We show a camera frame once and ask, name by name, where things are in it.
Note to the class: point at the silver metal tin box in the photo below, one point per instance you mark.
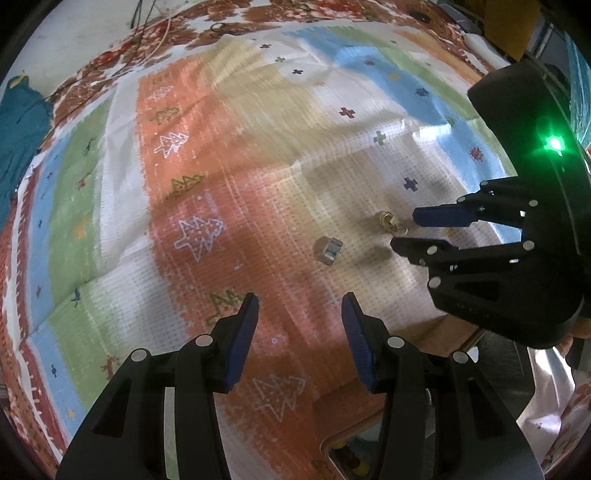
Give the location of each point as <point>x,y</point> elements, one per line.
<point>355,451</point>

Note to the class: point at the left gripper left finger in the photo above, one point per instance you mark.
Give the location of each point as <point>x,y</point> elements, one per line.
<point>122,435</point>

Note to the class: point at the teal shirt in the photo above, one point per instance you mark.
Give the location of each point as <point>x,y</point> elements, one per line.
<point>26,117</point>

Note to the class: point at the black scissors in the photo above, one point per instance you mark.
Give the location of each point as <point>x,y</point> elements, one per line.
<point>220,29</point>

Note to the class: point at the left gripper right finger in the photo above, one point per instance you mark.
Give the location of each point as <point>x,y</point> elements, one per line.
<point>476,437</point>

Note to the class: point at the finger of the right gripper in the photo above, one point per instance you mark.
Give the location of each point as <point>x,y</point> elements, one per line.
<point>432,253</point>
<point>447,215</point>

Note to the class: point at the mustard yellow hanging cloth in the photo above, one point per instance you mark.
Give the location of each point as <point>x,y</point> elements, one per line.
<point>509,24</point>

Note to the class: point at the colourful striped woven mat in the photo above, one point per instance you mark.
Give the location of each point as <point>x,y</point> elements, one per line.
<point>231,207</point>

